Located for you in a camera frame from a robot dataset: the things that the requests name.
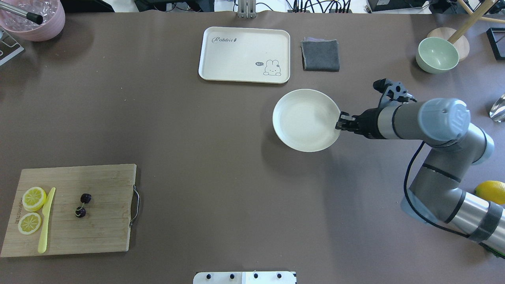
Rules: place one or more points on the black-tipped metal handle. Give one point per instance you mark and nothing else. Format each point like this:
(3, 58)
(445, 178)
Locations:
(36, 18)

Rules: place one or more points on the bamboo cutting board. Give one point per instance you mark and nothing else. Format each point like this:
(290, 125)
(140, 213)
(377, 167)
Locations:
(106, 226)

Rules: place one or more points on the lower lemon slice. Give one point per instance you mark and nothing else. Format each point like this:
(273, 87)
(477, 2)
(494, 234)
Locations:
(29, 223)

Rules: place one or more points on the steel scoop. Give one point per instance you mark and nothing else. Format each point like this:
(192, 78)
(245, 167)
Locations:
(497, 111)

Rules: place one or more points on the upper dark red cherry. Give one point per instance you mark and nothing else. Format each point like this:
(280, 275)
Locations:
(85, 198)

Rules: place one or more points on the green bowl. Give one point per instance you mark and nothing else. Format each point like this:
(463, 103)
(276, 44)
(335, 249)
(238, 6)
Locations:
(436, 55)

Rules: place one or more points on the lemon slice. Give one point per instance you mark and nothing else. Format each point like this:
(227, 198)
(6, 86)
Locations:
(29, 223)
(34, 199)

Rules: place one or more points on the yellow plastic knife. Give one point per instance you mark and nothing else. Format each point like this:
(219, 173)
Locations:
(43, 239)

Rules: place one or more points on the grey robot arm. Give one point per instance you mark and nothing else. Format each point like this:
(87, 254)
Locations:
(456, 144)

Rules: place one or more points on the cream rabbit tray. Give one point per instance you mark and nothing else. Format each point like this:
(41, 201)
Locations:
(245, 55)

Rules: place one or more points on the black frame object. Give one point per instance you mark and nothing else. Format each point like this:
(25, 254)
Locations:
(496, 39)

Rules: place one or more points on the metal bracket at table edge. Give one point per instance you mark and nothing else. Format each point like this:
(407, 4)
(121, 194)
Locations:
(246, 9)

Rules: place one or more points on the cream round plate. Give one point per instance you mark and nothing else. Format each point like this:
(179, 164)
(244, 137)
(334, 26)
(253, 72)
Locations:
(305, 120)

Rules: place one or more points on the pink ice bowl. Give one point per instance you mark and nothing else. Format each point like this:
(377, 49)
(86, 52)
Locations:
(53, 19)

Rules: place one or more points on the wooden stand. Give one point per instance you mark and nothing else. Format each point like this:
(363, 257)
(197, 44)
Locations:
(457, 37)

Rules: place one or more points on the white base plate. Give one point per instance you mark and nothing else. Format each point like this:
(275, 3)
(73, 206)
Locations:
(246, 277)

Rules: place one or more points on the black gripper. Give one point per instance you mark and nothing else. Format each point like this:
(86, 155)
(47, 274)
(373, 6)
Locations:
(367, 122)

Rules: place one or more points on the grey folded cloth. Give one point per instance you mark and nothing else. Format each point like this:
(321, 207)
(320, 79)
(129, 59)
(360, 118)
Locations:
(320, 54)

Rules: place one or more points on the clear acrylic stand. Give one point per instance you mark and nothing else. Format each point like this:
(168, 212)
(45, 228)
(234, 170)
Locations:
(9, 47)

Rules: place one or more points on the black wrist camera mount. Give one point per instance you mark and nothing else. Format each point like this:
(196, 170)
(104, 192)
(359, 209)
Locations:
(392, 93)

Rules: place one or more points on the upper lemon slice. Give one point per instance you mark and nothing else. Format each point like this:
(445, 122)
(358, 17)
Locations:
(34, 199)

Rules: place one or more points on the yellow lemon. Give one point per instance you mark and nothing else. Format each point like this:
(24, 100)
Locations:
(491, 190)

